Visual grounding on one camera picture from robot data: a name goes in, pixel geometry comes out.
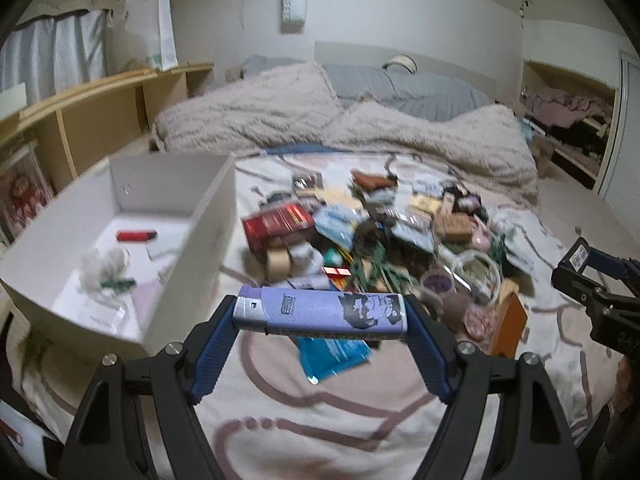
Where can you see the white mesh sponge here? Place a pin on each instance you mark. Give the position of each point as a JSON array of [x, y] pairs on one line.
[[105, 267]]

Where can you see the white pink-patterned blanket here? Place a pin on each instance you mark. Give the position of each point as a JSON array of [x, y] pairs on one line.
[[350, 435]]

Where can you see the pink pouch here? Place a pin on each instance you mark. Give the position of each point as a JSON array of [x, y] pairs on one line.
[[481, 237]]

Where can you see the red lighter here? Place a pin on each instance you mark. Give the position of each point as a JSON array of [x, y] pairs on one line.
[[136, 235]]

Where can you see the purple lighter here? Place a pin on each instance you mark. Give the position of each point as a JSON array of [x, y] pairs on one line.
[[310, 310]]

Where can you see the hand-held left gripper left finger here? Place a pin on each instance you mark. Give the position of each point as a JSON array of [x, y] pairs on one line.
[[215, 355]]

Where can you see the grey-blue packet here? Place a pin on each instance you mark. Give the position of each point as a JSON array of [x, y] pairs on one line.
[[412, 237]]

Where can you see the grey pillow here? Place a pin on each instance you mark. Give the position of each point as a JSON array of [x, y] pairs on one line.
[[270, 65]]

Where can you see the white paper bag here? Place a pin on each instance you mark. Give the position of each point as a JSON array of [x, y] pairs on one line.
[[150, 25]]

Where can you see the brown wooden box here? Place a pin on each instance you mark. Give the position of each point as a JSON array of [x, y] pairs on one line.
[[452, 225]]

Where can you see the tan wooden board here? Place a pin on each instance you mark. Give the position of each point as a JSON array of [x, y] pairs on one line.
[[510, 325]]

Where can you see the green plastic sprigs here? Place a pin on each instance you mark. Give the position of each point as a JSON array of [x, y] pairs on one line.
[[380, 267]]

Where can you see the person's right forearm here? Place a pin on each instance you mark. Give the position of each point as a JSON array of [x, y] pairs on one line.
[[627, 385]]

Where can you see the closet shelf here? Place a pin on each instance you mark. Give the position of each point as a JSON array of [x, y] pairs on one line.
[[565, 150]]

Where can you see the wooden shelf unit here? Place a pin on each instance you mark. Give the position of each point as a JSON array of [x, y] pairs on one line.
[[90, 120]]

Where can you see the beige fluffy blanket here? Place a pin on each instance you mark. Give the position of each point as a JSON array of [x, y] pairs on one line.
[[250, 110]]

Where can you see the red box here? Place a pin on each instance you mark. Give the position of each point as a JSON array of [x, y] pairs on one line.
[[275, 222]]

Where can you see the red-dressed doll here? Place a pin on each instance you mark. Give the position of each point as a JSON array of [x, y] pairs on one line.
[[22, 200]]

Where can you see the white curtain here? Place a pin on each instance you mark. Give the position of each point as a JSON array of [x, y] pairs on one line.
[[60, 55]]

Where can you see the white wall hanging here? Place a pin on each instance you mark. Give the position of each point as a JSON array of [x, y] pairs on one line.
[[293, 2]]

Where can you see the white cardboard box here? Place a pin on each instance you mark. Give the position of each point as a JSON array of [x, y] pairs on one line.
[[200, 240]]

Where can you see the pile of clothes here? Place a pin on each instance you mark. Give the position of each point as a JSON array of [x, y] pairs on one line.
[[570, 107]]

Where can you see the white headboard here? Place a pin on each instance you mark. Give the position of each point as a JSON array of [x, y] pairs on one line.
[[350, 52]]

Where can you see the clear round container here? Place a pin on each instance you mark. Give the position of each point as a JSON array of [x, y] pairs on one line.
[[477, 272]]

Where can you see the beige tape roll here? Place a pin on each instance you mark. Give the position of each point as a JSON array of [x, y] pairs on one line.
[[277, 262]]

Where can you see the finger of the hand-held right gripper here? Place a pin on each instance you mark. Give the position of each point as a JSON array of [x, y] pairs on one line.
[[575, 285], [605, 266]]

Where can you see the blue cloth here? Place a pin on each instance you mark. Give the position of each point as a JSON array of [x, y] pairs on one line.
[[295, 149]]

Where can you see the red doll in case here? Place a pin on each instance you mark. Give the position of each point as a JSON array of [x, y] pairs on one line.
[[25, 160]]

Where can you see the white foam board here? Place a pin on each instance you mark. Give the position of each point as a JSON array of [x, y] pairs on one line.
[[12, 102]]

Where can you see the green plastic piece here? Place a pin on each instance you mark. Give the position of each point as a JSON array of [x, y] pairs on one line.
[[119, 286]]

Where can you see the clear bag of pink beads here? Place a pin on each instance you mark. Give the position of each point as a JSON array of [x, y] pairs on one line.
[[477, 322]]

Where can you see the white door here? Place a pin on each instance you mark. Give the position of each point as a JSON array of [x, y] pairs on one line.
[[622, 135]]

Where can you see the brown plush toy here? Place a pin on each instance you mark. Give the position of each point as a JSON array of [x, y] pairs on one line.
[[234, 74]]

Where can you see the grey duvet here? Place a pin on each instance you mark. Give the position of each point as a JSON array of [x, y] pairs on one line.
[[425, 95]]

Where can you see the light blue mask packet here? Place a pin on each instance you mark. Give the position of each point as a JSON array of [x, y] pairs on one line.
[[337, 222]]

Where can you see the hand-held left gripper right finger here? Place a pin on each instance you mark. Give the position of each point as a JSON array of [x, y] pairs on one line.
[[430, 355]]

